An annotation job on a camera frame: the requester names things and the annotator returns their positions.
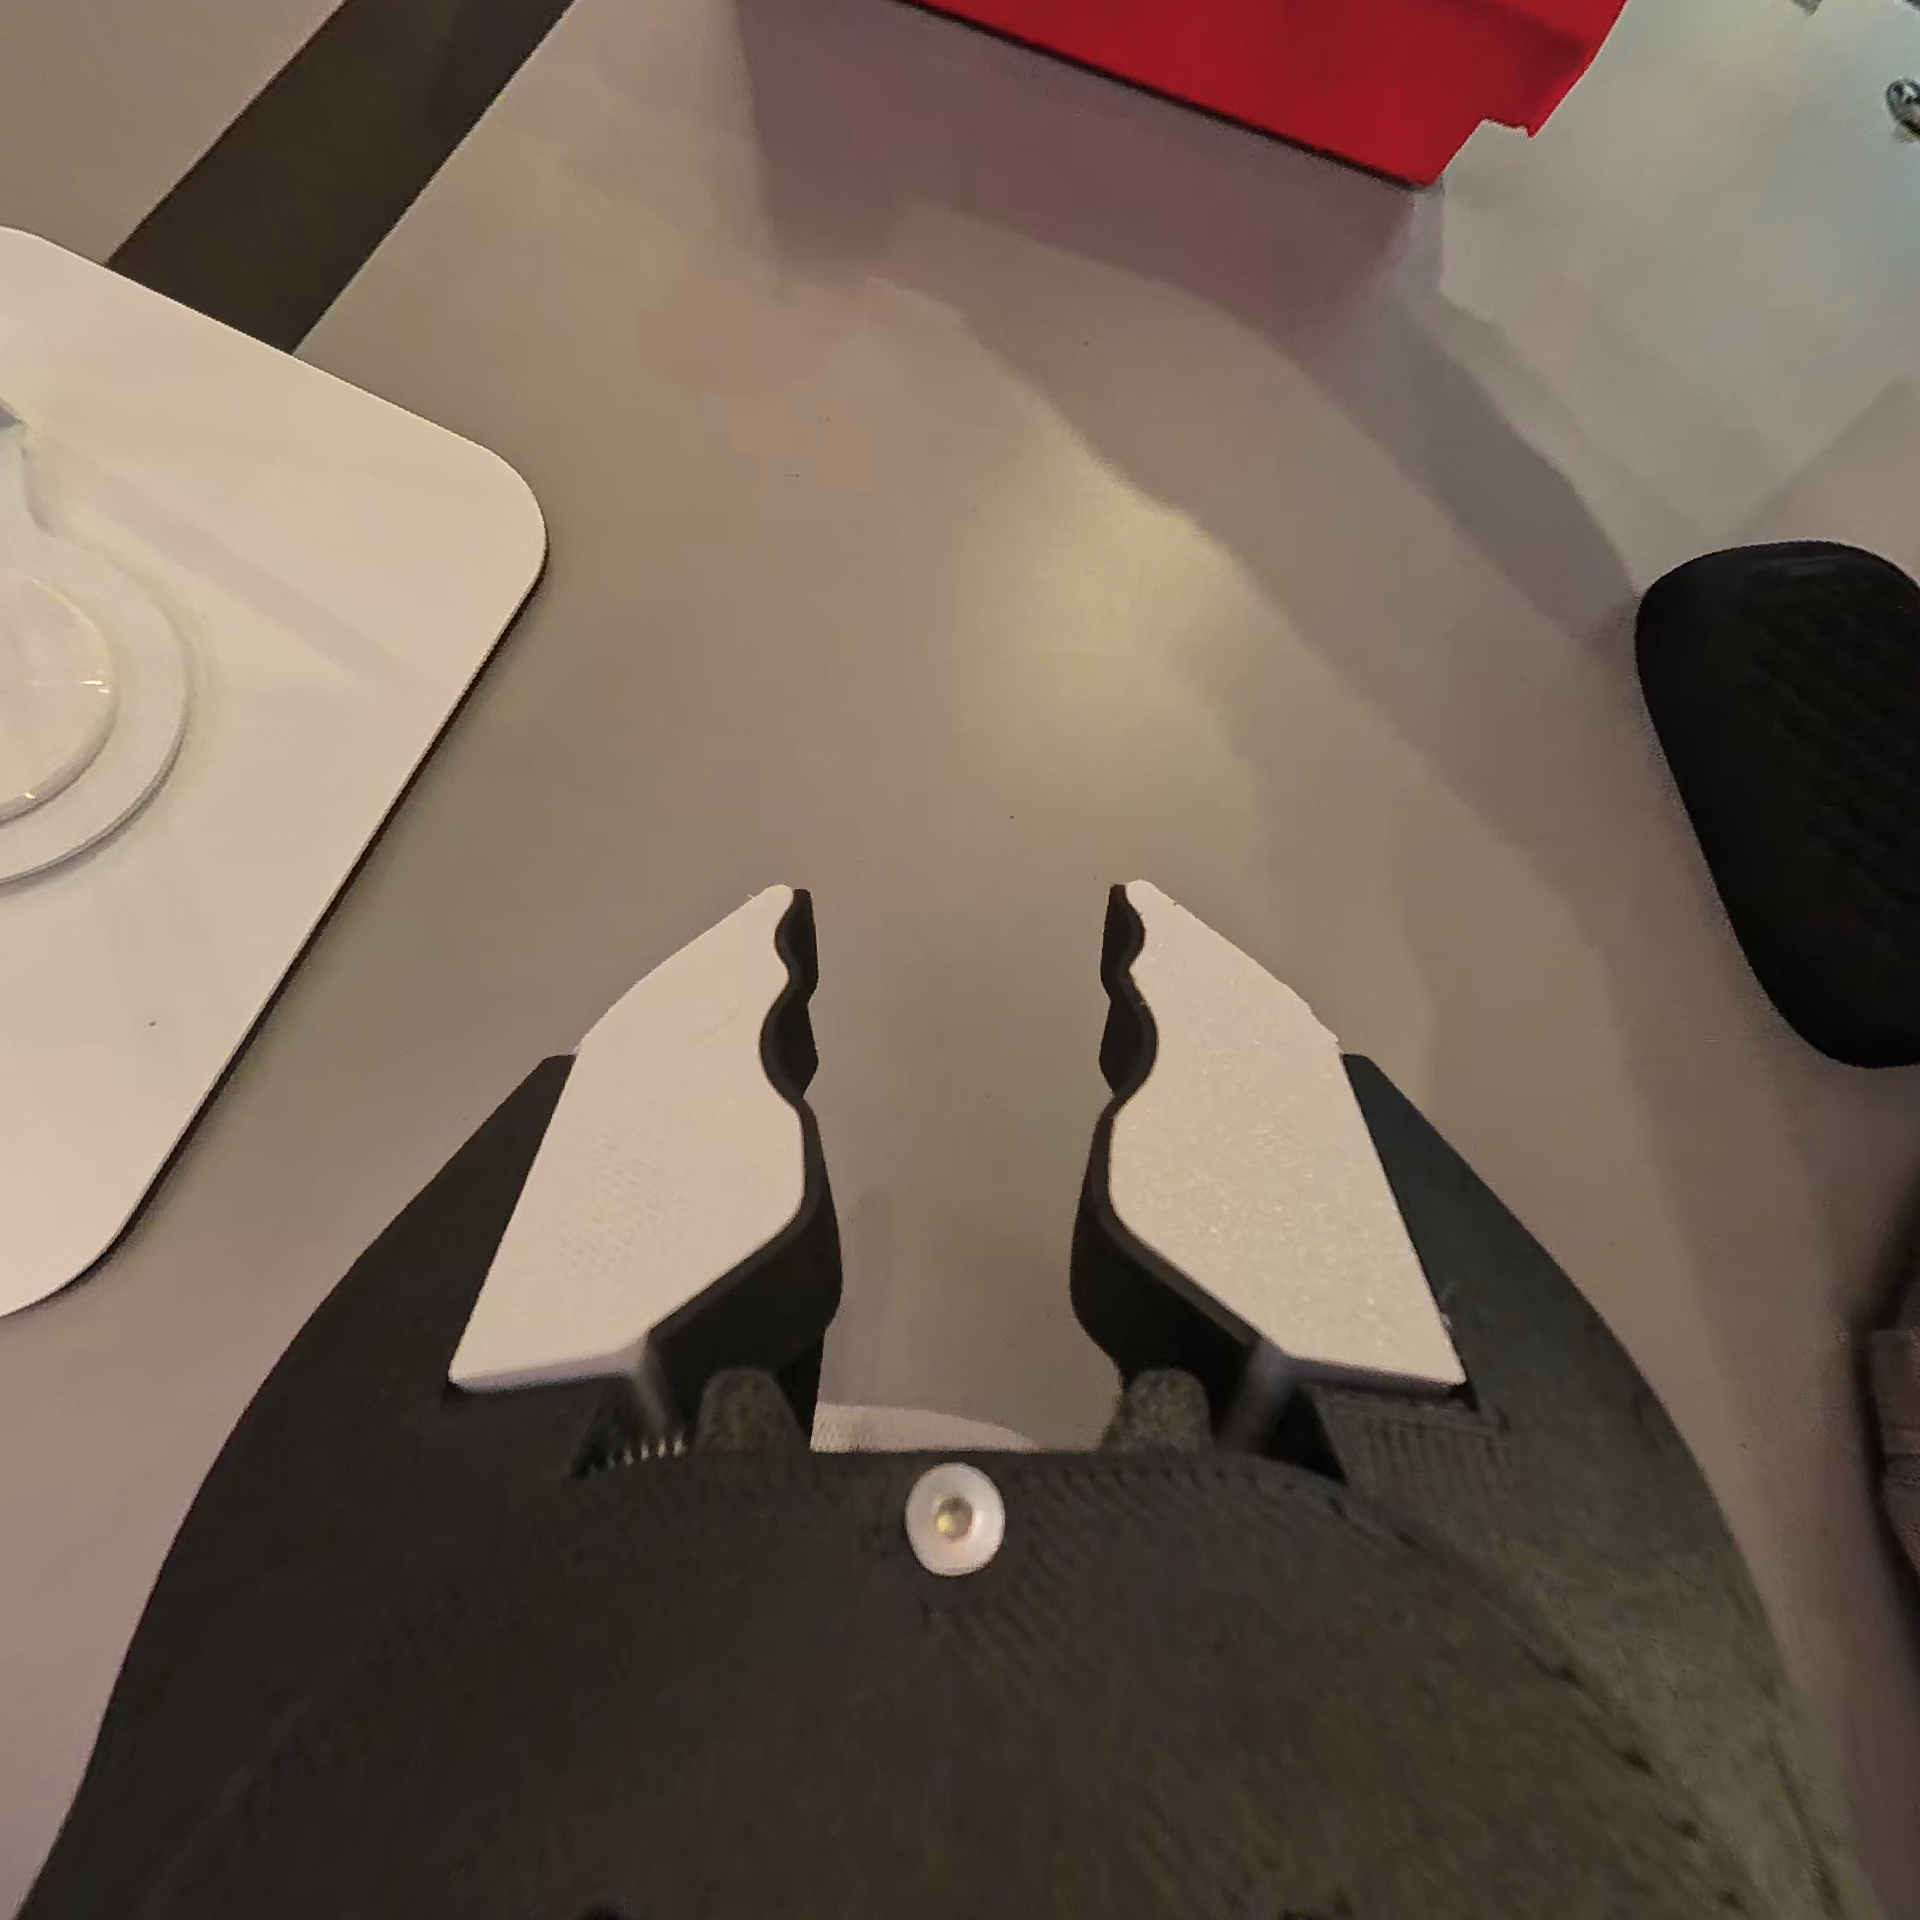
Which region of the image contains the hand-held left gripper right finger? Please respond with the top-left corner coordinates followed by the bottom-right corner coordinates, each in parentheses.
top-left (1072, 880), bottom-right (1466, 1411)

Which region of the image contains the dark cloth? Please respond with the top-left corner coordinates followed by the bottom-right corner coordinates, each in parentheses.
top-left (1635, 539), bottom-right (1920, 1067)

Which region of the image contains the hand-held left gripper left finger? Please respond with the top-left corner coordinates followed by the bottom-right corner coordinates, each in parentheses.
top-left (449, 887), bottom-right (841, 1411)

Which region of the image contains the red plastic bin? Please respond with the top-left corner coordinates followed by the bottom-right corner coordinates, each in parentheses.
top-left (915, 0), bottom-right (1635, 189)

